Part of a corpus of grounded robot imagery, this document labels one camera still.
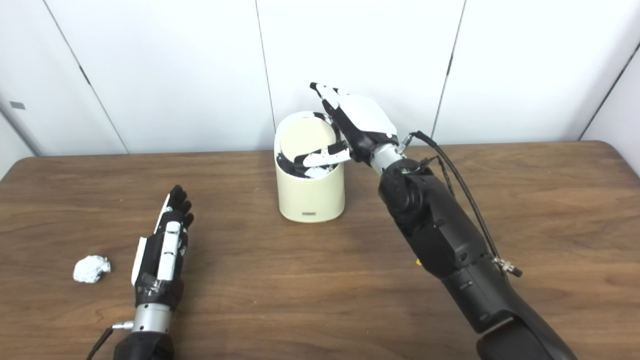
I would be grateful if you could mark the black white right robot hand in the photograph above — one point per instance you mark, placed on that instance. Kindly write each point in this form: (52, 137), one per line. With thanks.
(365, 117)

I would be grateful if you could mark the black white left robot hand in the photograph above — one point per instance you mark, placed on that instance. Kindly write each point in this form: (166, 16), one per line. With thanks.
(162, 260)

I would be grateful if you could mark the cream round bin lid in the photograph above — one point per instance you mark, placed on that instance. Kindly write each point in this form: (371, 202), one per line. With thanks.
(305, 135)

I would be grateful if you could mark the white paper ball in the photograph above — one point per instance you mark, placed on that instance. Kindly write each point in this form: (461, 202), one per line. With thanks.
(91, 269)

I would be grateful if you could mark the cream-colored bin body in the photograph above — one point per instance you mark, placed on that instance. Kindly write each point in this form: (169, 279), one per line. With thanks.
(310, 197)

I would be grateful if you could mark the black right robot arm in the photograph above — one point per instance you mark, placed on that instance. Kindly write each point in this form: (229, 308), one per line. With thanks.
(440, 230)

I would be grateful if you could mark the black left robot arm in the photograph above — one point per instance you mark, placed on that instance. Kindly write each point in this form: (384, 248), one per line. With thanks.
(147, 345)

